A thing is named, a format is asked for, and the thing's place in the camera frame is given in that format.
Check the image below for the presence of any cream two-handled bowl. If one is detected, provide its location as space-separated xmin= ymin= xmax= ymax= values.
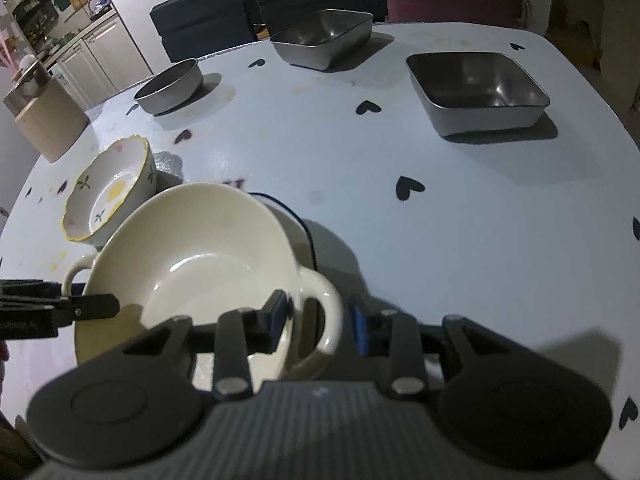
xmin=63 ymin=183 xmax=345 ymax=387

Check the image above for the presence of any floral ceramic bowl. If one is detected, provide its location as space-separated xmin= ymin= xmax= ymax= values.
xmin=62 ymin=136 xmax=157 ymax=248

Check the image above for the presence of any round steel bowl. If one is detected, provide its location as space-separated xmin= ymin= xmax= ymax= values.
xmin=134 ymin=58 xmax=204 ymax=115

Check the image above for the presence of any beige electric kettle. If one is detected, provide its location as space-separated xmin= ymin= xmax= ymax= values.
xmin=3 ymin=61 xmax=90 ymax=162

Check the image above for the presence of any kitchen cabinet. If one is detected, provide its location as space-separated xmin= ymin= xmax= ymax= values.
xmin=44 ymin=11 xmax=152 ymax=110

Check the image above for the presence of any rectangular steel tray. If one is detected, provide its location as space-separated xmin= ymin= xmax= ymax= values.
xmin=270 ymin=9 xmax=373 ymax=72

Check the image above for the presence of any square steel tray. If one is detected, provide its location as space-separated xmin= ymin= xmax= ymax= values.
xmin=406 ymin=52 xmax=551 ymax=138

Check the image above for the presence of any white leaf print plate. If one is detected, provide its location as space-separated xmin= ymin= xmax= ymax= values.
xmin=250 ymin=192 xmax=318 ymax=271

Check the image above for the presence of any dark blue chair left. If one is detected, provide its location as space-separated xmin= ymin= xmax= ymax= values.
xmin=150 ymin=0 xmax=257 ymax=63

